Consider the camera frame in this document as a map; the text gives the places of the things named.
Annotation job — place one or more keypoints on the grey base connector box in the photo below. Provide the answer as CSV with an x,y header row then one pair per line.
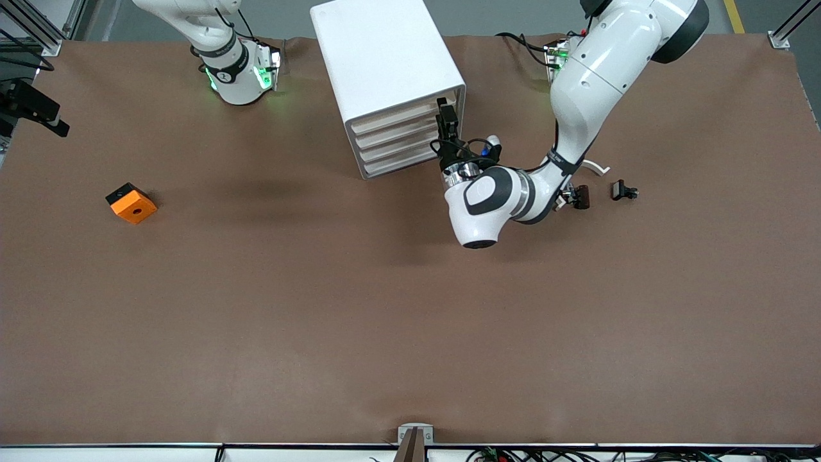
x,y
269,64
557,61

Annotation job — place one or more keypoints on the white curved plastic arc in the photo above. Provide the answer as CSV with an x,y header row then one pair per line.
x,y
596,168

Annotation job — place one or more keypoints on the dark brown small block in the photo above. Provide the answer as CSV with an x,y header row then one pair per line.
x,y
582,196

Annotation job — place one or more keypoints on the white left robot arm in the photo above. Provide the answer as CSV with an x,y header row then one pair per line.
x,y
577,96

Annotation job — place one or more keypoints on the white table edge rail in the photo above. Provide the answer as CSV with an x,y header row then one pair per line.
x,y
128,455

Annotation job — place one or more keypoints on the brown table mat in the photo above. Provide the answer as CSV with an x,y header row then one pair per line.
x,y
410,321

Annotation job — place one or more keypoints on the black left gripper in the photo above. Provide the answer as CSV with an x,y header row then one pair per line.
x,y
451,156

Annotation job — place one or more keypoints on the aluminium frame profile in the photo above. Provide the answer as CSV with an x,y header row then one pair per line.
x,y
48,42
779,40

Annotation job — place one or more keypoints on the small silver metal part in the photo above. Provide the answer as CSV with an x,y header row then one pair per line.
x,y
568,194

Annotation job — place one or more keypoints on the small black clip part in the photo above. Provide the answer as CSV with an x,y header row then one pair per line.
x,y
619,190

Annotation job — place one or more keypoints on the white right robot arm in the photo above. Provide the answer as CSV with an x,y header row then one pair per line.
x,y
237,90

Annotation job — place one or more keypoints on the orange and black square block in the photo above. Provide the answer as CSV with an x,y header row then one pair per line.
x,y
136,208

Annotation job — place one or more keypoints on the grey metal bracket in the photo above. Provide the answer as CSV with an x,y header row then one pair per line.
x,y
415,431

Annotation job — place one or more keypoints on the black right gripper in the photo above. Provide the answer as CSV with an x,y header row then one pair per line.
x,y
24,100

